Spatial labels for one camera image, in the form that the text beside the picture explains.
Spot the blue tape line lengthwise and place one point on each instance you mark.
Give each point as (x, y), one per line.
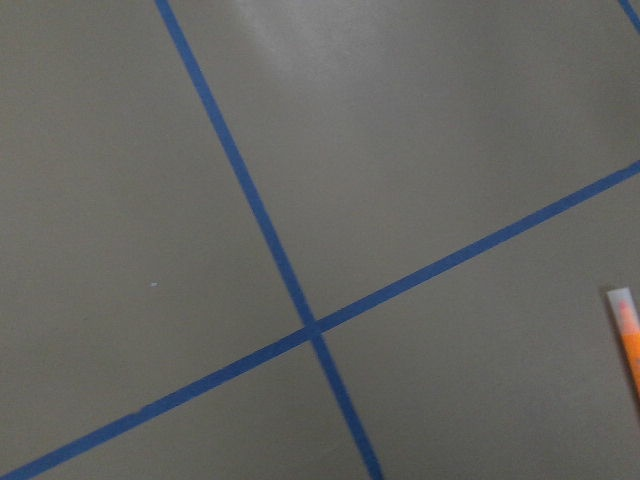
(285, 269)

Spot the blue tape line crosswise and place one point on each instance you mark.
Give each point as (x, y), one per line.
(265, 354)

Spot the orange highlighter pen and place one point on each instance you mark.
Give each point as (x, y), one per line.
(627, 323)

